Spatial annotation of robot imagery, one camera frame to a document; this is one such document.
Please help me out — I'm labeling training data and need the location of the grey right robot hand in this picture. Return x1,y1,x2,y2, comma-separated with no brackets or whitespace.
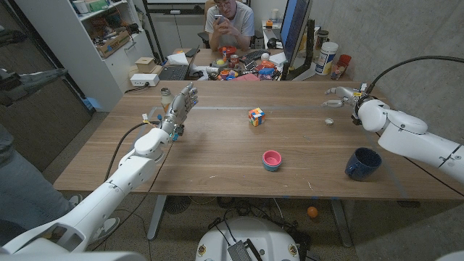
320,86,368,109

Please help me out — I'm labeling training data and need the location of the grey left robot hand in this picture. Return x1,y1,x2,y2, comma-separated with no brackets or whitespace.
158,82,199,141

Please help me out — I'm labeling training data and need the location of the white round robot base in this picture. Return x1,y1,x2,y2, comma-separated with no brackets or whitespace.
195,216,301,261

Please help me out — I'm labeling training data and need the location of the plastic bottle with orange liquid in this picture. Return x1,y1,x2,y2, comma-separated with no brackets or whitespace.
160,87,175,113

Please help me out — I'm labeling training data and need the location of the multicoloured puzzle cube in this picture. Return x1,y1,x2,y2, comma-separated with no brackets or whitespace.
248,107,266,128

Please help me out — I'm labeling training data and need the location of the pink stacking cup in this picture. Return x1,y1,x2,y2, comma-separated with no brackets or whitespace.
262,149,283,167

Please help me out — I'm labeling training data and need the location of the blue stacking cup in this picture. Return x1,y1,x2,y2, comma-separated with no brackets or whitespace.
262,159,283,173

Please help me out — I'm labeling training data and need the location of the white cup on shelf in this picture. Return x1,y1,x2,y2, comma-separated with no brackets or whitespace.
72,0,90,15

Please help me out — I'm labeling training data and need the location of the clear glass with items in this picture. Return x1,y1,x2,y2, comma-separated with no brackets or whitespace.
330,62,345,80

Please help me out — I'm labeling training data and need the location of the black laptop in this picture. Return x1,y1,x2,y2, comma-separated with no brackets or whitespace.
158,46,200,81

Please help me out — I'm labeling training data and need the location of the white power box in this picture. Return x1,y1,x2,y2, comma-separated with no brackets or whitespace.
130,73,160,88

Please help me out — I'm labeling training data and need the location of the white canister with label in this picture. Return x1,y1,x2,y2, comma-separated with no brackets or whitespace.
315,41,339,76

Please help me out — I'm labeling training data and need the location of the white paper sheet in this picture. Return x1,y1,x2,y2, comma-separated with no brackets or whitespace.
166,52,190,66

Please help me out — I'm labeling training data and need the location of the small cardboard tissue box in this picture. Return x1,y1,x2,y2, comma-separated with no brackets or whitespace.
134,57,157,73

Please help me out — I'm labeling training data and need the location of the black monitor stand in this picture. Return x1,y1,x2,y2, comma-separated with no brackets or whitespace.
286,20,316,81

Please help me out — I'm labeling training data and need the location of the dark lidded jar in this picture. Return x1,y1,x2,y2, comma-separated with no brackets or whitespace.
315,30,329,50

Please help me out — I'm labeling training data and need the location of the dark blue mug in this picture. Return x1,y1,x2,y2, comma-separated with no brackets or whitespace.
344,146,383,182

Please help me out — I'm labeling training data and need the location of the computer monitor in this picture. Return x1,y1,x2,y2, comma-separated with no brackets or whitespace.
281,0,313,68

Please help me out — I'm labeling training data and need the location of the long cardboard box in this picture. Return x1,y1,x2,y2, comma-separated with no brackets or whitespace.
96,30,131,59

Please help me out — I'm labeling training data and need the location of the black keyboard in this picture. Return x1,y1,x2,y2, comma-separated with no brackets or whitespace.
243,49,271,61

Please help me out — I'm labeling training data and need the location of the round black floor grate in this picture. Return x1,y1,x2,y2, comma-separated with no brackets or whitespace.
165,195,192,215

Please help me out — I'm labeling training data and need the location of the seated person in grey shirt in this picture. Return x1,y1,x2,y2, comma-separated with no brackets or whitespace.
204,0,256,51

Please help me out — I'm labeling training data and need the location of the grey table leg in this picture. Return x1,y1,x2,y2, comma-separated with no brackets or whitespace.
329,199,353,248
147,195,167,241

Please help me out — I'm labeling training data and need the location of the white shelf unit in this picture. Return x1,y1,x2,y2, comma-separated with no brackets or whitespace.
14,0,155,112

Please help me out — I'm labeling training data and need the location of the green box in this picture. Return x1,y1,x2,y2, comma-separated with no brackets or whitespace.
88,0,109,12

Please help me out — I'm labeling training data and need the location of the operator right black glove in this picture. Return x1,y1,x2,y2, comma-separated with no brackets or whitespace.
0,67,69,107

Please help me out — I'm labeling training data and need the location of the operator black glove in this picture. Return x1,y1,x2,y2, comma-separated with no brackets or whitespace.
0,28,28,47
0,67,69,107

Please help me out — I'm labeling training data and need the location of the grey finned module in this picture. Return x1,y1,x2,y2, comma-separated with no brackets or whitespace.
227,239,264,261

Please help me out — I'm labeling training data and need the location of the standing operator in jeans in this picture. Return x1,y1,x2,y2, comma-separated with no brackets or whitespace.
0,125,120,247

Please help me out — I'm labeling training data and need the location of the operator left black glove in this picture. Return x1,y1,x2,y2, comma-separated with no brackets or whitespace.
0,28,28,47

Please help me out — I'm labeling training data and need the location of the white robot torso edge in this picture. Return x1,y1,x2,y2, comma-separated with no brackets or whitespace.
0,252,146,261

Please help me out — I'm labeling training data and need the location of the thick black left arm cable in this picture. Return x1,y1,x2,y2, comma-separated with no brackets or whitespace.
104,121,162,182

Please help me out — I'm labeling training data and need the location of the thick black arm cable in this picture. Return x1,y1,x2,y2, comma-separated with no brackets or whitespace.
104,121,162,182
365,55,464,95

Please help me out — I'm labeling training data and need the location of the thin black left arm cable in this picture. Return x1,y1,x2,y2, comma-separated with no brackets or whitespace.
90,139,175,251

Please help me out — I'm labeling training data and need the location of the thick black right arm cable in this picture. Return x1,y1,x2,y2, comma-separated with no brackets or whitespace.
365,55,464,95

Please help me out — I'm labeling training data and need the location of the black floor cable bundle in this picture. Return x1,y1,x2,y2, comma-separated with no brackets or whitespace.
208,197,312,261

